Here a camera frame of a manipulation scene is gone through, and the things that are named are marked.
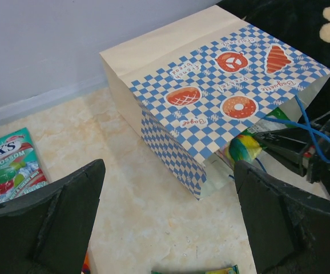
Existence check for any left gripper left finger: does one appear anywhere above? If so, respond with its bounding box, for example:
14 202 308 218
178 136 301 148
0 159 106 273

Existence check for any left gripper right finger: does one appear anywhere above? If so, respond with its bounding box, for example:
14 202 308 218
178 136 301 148
234 160 330 273

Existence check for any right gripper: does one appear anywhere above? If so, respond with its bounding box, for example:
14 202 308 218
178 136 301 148
253 114 330 196

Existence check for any green lemon candy bag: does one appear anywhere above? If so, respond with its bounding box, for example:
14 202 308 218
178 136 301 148
151 265 240 274
216 119 289 168

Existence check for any checkered paper bag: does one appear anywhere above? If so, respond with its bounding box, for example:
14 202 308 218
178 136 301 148
100 5 330 199

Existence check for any black floral pillow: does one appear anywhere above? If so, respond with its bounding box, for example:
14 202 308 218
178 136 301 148
217 0 330 118

